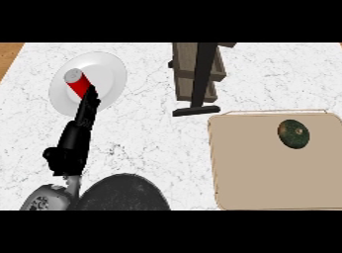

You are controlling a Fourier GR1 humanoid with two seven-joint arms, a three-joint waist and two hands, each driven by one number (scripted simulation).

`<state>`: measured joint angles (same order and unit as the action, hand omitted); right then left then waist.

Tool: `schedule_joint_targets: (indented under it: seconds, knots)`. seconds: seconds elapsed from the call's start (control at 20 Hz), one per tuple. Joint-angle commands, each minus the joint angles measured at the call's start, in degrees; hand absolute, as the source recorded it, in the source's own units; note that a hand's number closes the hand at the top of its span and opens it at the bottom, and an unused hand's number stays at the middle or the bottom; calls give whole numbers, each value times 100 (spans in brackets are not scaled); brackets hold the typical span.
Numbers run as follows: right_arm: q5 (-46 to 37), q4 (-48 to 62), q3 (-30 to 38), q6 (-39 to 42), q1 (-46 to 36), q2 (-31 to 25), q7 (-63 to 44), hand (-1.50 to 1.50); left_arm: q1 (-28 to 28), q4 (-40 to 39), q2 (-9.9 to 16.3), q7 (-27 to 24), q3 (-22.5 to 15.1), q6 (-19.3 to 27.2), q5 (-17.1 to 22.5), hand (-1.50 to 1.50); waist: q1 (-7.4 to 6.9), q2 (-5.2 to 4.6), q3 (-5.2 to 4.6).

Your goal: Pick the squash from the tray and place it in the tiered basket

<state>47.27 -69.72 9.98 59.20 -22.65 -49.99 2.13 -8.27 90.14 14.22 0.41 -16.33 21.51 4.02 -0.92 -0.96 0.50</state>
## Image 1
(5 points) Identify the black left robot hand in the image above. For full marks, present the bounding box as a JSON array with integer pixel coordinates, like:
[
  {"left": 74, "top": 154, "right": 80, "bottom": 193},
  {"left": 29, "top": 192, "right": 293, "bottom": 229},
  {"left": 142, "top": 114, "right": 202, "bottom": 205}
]
[{"left": 42, "top": 84, "right": 103, "bottom": 177}]

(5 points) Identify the beige tray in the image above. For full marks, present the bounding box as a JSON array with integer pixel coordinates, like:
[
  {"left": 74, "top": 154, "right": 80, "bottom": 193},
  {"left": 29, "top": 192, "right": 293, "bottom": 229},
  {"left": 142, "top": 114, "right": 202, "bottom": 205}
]
[{"left": 206, "top": 109, "right": 342, "bottom": 211}]

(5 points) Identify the dark green squash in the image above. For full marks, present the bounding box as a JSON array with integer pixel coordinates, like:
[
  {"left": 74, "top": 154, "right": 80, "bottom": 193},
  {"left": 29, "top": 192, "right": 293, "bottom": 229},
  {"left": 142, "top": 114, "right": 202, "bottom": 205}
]
[{"left": 277, "top": 119, "right": 311, "bottom": 150}]

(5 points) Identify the red can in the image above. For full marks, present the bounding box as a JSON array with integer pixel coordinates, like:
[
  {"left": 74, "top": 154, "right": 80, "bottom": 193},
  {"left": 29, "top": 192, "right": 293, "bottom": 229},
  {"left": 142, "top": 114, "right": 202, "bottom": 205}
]
[{"left": 63, "top": 67, "right": 94, "bottom": 99}]

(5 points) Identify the dark grey round pan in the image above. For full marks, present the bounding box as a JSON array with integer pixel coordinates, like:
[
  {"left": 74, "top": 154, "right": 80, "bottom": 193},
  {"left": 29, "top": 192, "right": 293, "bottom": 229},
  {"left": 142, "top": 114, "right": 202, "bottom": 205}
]
[{"left": 70, "top": 173, "right": 172, "bottom": 211}]

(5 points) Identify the white round plate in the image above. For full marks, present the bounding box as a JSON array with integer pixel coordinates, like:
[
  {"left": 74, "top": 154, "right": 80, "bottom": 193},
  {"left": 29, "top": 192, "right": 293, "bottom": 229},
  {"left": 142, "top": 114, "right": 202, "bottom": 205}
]
[{"left": 49, "top": 51, "right": 129, "bottom": 116}]

